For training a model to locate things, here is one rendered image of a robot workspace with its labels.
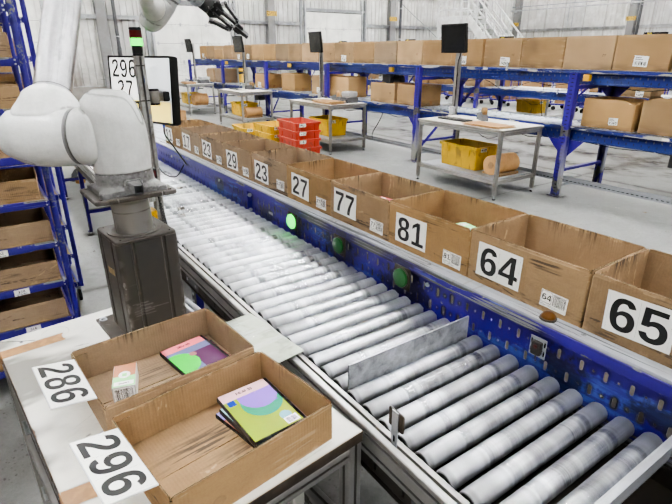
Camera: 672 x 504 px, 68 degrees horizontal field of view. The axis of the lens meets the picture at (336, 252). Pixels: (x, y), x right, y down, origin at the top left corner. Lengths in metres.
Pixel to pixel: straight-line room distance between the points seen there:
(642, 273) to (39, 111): 1.73
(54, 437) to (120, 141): 0.74
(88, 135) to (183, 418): 0.77
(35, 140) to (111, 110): 0.22
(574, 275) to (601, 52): 5.21
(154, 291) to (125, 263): 0.13
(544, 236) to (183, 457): 1.30
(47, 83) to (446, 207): 1.43
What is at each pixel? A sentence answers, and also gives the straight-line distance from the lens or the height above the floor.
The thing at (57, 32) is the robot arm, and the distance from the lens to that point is 1.73.
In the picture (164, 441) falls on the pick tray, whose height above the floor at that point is 0.76.
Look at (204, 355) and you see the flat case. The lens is 1.46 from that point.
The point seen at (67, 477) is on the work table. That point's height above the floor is 0.75.
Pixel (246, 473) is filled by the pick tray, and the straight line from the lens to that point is 1.08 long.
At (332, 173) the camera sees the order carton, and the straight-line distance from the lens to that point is 2.66.
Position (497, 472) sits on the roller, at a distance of 1.19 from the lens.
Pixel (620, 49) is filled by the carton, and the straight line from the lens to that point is 6.44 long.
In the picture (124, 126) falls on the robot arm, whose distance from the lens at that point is 1.47.
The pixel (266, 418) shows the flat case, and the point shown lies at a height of 0.80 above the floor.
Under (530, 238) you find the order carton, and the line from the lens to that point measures 1.85.
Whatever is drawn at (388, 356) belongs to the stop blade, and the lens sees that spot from 1.41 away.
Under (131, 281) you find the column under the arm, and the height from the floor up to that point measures 0.95.
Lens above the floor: 1.57
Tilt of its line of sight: 22 degrees down
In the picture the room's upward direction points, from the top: straight up
